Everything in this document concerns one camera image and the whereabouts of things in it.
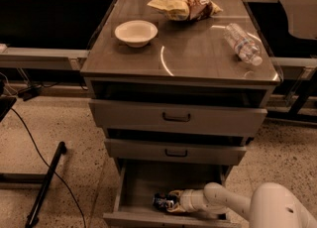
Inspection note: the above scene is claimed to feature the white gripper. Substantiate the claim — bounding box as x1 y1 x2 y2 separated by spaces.
166 189 207 214

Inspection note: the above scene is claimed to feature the blue pepsi can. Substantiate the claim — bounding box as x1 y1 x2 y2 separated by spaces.
153 193 176 211

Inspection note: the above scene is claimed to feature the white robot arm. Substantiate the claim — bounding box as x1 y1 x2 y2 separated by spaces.
165 182 317 228

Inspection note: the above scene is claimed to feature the open bottom grey drawer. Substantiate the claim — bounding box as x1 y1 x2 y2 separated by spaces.
103 160 241 228

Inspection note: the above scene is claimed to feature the middle grey drawer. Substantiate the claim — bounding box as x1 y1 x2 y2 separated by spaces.
105 139 247 166

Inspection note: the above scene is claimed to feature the grey drawer cabinet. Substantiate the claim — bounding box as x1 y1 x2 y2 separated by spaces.
80 0 281 228

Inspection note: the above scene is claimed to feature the top grey drawer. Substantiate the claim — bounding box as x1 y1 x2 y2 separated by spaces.
89 99 266 137

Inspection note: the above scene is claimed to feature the clear plastic water bottle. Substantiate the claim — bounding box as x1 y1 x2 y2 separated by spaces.
224 23 263 66

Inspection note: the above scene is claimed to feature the white bowl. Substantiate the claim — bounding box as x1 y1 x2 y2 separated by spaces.
115 20 158 48

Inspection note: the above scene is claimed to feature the black table leg base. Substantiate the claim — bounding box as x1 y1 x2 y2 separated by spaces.
0 142 67 228

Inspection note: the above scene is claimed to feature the yellow brown chip bag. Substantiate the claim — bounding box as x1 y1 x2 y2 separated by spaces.
148 0 222 21

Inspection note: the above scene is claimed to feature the black floor cable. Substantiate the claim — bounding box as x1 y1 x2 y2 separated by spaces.
10 106 87 228

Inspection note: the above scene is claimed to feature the grey desk rail left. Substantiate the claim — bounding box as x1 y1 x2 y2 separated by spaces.
0 44 89 70

